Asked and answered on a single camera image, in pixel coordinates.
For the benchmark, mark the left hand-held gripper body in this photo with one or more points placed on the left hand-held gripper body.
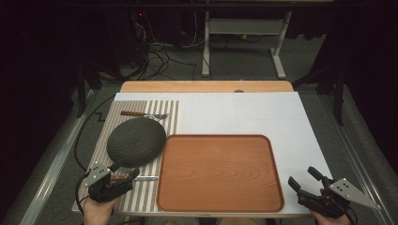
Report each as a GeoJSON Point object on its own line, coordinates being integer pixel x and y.
{"type": "Point", "coordinates": [103, 187]}

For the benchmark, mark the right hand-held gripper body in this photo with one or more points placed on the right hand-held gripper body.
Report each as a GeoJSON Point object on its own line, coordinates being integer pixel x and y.
{"type": "Point", "coordinates": [331, 200]}

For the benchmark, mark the dark textured round plate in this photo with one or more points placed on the dark textured round plate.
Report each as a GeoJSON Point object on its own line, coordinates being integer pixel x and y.
{"type": "Point", "coordinates": [136, 142]}

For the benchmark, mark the brown wooden tray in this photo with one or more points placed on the brown wooden tray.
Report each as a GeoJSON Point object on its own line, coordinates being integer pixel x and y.
{"type": "Point", "coordinates": [219, 175]}

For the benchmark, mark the person's right hand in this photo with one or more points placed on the person's right hand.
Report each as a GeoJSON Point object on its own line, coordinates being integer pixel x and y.
{"type": "Point", "coordinates": [331, 222]}

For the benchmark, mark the person's left hand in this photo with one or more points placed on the person's left hand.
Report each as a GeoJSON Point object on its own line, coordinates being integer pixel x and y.
{"type": "Point", "coordinates": [98, 212]}

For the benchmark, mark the striped beige placemat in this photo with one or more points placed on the striped beige placemat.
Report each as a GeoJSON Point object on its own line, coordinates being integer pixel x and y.
{"type": "Point", "coordinates": [144, 193]}

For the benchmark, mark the black metal stand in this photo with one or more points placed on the black metal stand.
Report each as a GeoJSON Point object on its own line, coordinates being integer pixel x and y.
{"type": "Point", "coordinates": [82, 93]}
{"type": "Point", "coordinates": [338, 93]}

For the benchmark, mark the white table sheet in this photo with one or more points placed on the white table sheet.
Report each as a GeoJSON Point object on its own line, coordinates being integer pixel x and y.
{"type": "Point", "coordinates": [244, 115]}

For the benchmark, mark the aluminium floor rail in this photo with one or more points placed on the aluminium floor rail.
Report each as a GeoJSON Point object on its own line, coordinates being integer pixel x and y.
{"type": "Point", "coordinates": [53, 168]}
{"type": "Point", "coordinates": [359, 168]}

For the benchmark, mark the white metal desk frame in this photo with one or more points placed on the white metal desk frame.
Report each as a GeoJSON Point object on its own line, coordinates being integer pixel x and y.
{"type": "Point", "coordinates": [245, 26]}

